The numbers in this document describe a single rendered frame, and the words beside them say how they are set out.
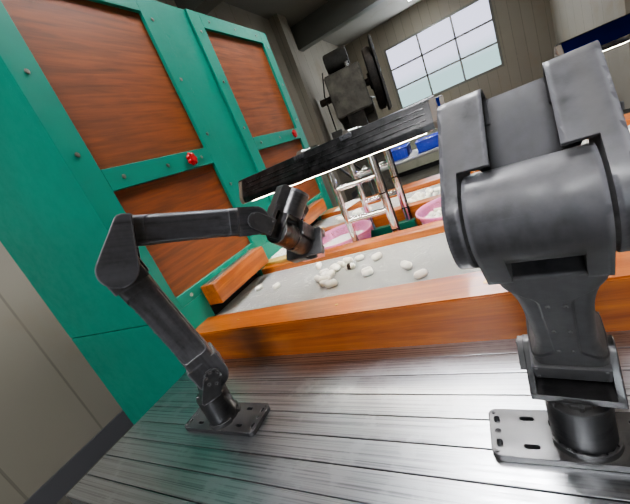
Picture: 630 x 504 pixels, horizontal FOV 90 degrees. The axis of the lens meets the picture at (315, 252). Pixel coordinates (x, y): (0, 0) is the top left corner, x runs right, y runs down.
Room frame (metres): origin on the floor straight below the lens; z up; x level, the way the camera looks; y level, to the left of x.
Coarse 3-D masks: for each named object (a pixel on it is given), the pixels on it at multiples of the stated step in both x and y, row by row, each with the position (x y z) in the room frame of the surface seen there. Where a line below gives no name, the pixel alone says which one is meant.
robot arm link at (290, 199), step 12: (276, 192) 0.70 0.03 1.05; (288, 192) 0.69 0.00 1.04; (300, 192) 0.69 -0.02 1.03; (276, 204) 0.67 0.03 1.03; (288, 204) 0.68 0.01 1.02; (300, 204) 0.68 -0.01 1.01; (252, 216) 0.63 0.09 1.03; (264, 216) 0.64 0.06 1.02; (300, 216) 0.69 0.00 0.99; (264, 228) 0.64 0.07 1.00
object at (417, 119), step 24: (432, 96) 0.77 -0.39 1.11; (384, 120) 0.82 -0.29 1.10; (408, 120) 0.78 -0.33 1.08; (432, 120) 0.75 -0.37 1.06; (336, 144) 0.89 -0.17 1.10; (360, 144) 0.84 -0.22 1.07; (384, 144) 0.81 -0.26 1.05; (288, 168) 0.97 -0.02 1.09; (312, 168) 0.91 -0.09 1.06; (240, 192) 1.06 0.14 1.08; (264, 192) 1.00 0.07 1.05
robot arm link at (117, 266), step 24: (120, 216) 0.55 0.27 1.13; (144, 216) 0.57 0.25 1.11; (168, 216) 0.59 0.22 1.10; (192, 216) 0.60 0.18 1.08; (216, 216) 0.62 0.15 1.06; (240, 216) 0.63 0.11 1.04; (120, 240) 0.54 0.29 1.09; (144, 240) 0.56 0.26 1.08; (168, 240) 0.58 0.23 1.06; (96, 264) 0.52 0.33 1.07; (120, 264) 0.53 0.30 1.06; (120, 288) 0.52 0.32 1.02
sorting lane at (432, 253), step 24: (432, 240) 0.87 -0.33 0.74; (312, 264) 1.11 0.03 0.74; (360, 264) 0.92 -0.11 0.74; (384, 264) 0.85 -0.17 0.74; (432, 264) 0.73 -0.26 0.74; (264, 288) 1.08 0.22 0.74; (288, 288) 0.98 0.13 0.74; (312, 288) 0.89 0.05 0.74; (336, 288) 0.82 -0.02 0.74; (360, 288) 0.76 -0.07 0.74
